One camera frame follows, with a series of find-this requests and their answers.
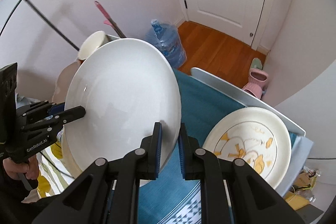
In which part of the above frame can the brown plastic basin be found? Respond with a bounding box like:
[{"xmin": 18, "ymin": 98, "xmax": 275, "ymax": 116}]
[{"xmin": 52, "ymin": 60, "xmax": 81, "ymax": 103}]

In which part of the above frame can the small duck pattern plate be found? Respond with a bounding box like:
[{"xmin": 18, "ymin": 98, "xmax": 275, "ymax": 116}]
[{"xmin": 203, "ymin": 107, "xmax": 291, "ymax": 189}]

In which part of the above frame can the white oval plate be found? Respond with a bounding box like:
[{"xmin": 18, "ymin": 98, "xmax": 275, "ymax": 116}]
[{"xmin": 62, "ymin": 38, "xmax": 182, "ymax": 177}]

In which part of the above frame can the cream bowl small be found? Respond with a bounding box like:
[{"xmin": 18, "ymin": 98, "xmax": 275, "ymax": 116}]
[{"xmin": 77, "ymin": 31, "xmax": 108, "ymax": 62}]

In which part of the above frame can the person's left hand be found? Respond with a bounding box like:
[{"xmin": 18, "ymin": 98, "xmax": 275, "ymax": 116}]
[{"xmin": 3, "ymin": 155, "xmax": 39, "ymax": 180}]

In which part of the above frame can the blue patterned tablecloth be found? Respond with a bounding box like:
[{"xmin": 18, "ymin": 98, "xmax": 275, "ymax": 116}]
[{"xmin": 105, "ymin": 67, "xmax": 299, "ymax": 224}]

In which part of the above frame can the striped floral bedding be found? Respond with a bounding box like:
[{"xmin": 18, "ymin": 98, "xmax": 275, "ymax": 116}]
[{"xmin": 22, "ymin": 141, "xmax": 75, "ymax": 203}]

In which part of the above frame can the black clothes rack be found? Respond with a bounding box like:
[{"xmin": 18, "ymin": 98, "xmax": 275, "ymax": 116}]
[{"xmin": 1, "ymin": 0, "xmax": 80, "ymax": 52}]

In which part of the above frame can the pink slipper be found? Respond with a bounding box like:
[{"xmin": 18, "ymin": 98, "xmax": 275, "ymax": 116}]
[{"xmin": 243, "ymin": 68, "xmax": 269, "ymax": 99}]

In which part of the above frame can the green slipper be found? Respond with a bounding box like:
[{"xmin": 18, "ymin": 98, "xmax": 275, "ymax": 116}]
[{"xmin": 250, "ymin": 57, "xmax": 263, "ymax": 70}]

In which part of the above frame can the blue water jug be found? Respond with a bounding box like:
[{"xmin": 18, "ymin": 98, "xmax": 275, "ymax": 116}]
[{"xmin": 144, "ymin": 19, "xmax": 187, "ymax": 69}]

